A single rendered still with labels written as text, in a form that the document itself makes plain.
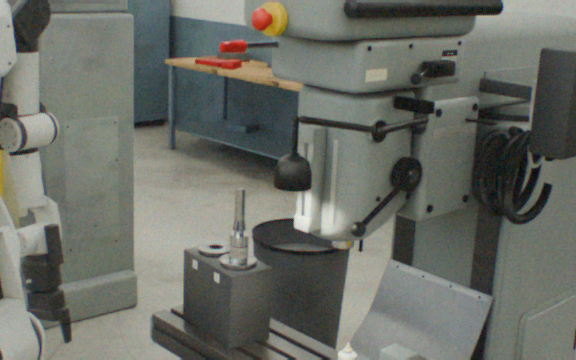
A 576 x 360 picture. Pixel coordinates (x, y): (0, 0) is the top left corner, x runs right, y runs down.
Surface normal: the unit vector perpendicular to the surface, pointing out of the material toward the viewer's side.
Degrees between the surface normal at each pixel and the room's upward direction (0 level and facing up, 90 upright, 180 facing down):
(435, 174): 90
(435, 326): 63
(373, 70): 90
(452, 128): 90
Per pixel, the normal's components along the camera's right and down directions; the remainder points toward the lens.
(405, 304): -0.64, -0.29
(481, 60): 0.69, 0.22
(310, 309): 0.19, 0.32
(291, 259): -0.25, 0.30
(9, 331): 0.83, -0.25
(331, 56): -0.73, 0.15
